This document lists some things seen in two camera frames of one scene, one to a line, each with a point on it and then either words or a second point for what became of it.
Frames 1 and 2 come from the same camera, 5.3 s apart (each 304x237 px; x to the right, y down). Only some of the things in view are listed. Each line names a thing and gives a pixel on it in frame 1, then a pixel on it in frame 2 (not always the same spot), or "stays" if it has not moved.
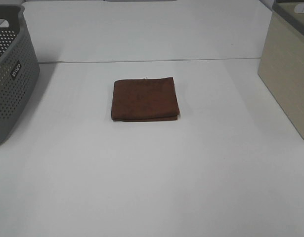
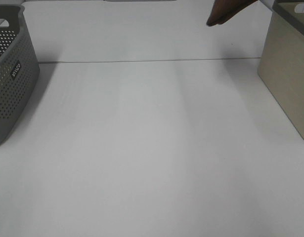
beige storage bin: x=284 y=63 stays
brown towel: x=144 y=99 → x=223 y=10
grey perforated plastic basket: x=16 y=69 stays
